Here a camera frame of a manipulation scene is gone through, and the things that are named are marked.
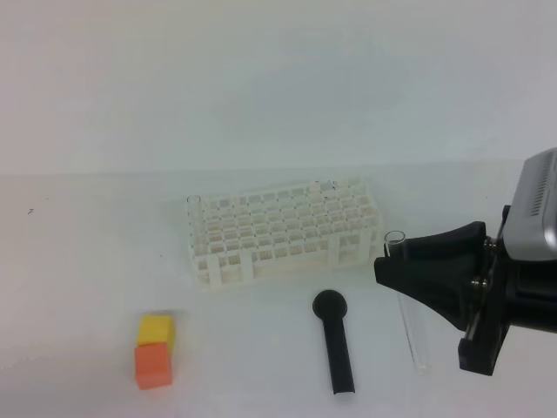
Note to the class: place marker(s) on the yellow cube block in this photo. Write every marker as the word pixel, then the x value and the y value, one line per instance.
pixel 157 328

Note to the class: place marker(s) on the orange cube block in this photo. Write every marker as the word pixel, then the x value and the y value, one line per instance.
pixel 152 366

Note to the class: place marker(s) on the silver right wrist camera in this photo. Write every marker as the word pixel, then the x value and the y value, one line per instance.
pixel 529 233

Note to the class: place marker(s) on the white test tube rack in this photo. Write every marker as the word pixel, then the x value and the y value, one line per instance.
pixel 253 236

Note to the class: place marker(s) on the glass test tube in rack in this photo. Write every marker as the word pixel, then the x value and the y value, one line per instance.
pixel 195 216

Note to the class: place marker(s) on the black spoon-shaped tool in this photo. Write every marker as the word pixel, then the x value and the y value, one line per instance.
pixel 331 308

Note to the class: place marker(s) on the clear glass test tube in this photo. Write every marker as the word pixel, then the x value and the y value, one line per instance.
pixel 395 247

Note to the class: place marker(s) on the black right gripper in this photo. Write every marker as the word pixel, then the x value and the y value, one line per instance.
pixel 441 272

